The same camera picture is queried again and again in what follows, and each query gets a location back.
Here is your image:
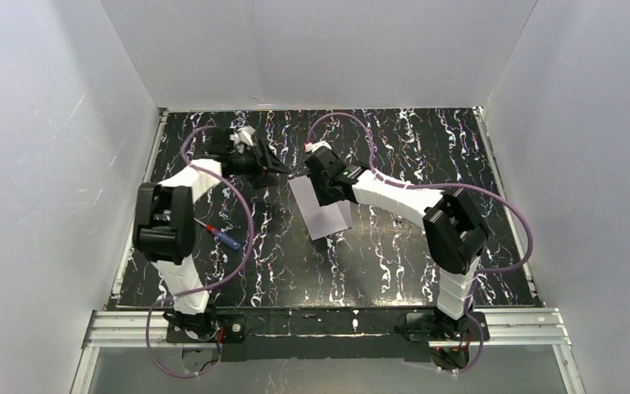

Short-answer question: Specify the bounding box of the lavender paper envelope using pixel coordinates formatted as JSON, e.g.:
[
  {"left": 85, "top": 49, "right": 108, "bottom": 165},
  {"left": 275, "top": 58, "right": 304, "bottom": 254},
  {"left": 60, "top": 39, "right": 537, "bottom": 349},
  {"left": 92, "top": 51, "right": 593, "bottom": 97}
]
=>
[{"left": 288, "top": 176, "right": 353, "bottom": 241}]

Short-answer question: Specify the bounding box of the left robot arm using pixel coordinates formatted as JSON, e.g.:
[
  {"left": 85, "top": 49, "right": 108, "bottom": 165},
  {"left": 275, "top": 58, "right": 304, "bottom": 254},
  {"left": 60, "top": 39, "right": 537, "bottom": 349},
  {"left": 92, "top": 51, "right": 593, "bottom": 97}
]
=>
[{"left": 132, "top": 126, "right": 289, "bottom": 332}]

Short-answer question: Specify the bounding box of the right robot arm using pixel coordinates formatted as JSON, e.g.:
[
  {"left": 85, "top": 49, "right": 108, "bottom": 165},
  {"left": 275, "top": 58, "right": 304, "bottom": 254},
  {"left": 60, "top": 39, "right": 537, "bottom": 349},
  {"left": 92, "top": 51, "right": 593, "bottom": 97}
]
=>
[{"left": 305, "top": 142, "right": 488, "bottom": 338}]

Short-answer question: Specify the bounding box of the blue red screwdriver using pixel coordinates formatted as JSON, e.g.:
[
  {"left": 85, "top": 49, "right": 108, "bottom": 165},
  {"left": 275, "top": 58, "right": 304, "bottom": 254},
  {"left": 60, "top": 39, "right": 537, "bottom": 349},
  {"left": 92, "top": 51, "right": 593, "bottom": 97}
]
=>
[{"left": 194, "top": 218, "right": 242, "bottom": 251}]

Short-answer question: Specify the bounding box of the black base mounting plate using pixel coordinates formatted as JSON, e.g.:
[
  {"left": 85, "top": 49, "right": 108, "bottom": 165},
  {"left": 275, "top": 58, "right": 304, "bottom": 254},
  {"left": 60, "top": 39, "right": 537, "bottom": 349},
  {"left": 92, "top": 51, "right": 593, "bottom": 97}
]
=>
[{"left": 163, "top": 306, "right": 491, "bottom": 367}]

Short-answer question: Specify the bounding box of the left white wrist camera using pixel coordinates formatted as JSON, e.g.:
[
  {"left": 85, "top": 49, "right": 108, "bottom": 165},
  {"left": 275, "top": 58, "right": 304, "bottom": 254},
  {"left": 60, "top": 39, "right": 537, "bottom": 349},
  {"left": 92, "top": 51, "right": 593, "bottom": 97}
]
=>
[{"left": 230, "top": 126, "right": 256, "bottom": 153}]

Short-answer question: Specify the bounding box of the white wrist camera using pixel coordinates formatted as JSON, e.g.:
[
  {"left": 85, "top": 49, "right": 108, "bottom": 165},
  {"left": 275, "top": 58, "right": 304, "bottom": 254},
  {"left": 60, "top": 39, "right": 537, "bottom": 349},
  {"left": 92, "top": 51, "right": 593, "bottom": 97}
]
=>
[
  {"left": 304, "top": 140, "right": 331, "bottom": 154},
  {"left": 230, "top": 126, "right": 256, "bottom": 153}
]

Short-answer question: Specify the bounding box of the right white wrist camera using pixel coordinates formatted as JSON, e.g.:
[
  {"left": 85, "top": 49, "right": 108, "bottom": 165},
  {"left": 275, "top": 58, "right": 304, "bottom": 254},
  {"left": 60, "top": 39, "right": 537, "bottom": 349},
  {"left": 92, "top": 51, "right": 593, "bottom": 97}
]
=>
[{"left": 304, "top": 140, "right": 331, "bottom": 154}]

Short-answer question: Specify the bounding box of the aluminium frame rail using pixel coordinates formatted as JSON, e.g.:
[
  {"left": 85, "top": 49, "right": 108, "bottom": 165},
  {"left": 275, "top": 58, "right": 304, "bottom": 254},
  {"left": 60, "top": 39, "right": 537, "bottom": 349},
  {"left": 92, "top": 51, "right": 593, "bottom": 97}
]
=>
[{"left": 71, "top": 307, "right": 585, "bottom": 393}]

